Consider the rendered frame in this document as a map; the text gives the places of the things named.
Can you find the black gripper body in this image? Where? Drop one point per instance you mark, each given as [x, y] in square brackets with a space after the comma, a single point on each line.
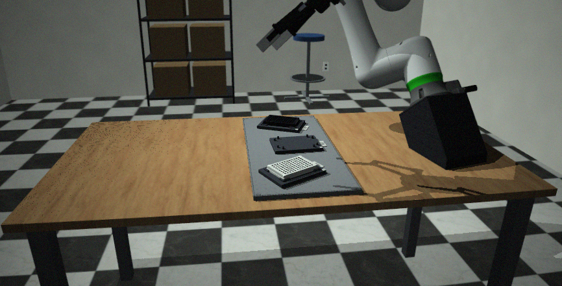
[319, 5]

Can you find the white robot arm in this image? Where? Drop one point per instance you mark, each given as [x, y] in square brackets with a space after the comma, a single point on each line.
[414, 60]

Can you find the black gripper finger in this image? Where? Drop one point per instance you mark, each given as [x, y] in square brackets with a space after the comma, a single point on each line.
[286, 22]
[289, 33]

